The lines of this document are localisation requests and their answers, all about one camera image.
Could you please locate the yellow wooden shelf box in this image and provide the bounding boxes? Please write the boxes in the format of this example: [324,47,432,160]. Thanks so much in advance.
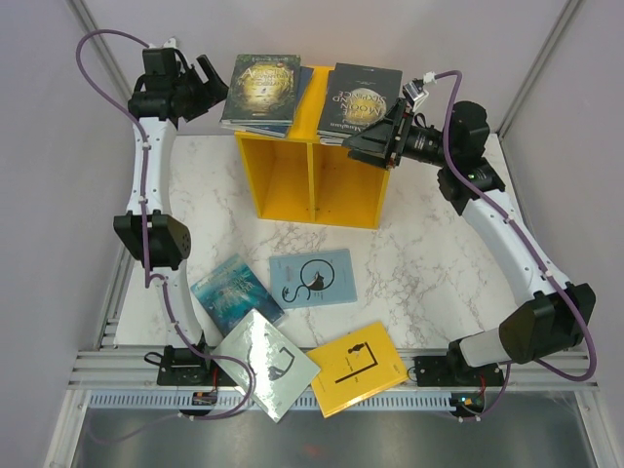
[235,65,390,229]

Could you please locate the light blue cat book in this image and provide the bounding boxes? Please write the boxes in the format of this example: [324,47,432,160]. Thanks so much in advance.
[269,249,357,309]

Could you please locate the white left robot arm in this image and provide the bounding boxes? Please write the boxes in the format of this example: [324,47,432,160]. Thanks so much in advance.
[113,40,228,385]

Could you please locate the black Moon and Sixpence book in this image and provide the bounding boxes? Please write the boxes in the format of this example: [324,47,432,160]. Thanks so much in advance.
[317,62,403,139]

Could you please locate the white slotted cable duct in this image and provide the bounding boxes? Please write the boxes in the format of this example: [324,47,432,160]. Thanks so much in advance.
[92,391,457,411]

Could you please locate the navy blue crest book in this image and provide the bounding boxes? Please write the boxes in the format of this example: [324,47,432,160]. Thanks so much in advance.
[220,62,314,138]

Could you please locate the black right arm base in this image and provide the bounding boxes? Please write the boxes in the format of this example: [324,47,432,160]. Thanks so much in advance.
[413,340,504,388]

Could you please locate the teal ocean cover book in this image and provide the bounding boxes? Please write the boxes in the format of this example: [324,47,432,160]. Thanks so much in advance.
[190,254,285,336]

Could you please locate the pale grey-green circle book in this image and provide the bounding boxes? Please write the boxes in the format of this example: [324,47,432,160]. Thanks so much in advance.
[212,309,320,423]

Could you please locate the yellow file folder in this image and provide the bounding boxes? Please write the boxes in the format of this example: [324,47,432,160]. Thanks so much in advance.
[306,322,409,418]

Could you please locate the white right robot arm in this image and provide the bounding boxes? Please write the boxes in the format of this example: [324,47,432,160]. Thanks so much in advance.
[342,98,596,384]

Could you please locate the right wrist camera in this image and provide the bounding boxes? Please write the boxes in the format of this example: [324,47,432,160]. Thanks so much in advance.
[402,71,436,113]

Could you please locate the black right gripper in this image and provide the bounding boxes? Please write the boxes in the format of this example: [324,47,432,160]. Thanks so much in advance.
[342,97,456,171]

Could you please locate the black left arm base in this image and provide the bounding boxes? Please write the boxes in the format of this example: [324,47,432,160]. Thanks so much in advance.
[143,346,236,387]

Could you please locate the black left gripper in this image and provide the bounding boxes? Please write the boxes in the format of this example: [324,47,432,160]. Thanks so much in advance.
[172,56,234,123]

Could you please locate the green forest cover book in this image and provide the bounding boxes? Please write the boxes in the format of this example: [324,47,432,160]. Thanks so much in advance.
[220,54,301,125]

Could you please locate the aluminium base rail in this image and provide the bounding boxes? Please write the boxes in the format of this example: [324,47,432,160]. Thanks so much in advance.
[69,344,598,396]

